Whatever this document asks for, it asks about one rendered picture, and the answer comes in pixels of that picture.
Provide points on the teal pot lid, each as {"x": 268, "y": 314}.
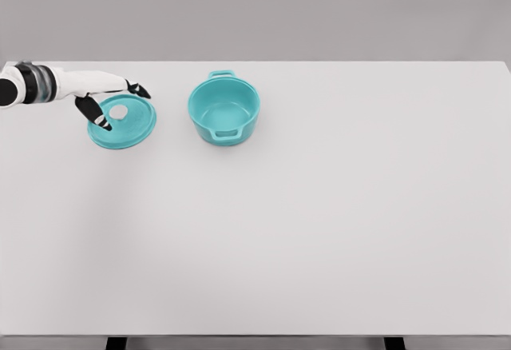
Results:
{"x": 129, "y": 126}

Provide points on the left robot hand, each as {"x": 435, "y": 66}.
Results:
{"x": 97, "y": 81}

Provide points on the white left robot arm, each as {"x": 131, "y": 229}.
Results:
{"x": 36, "y": 83}

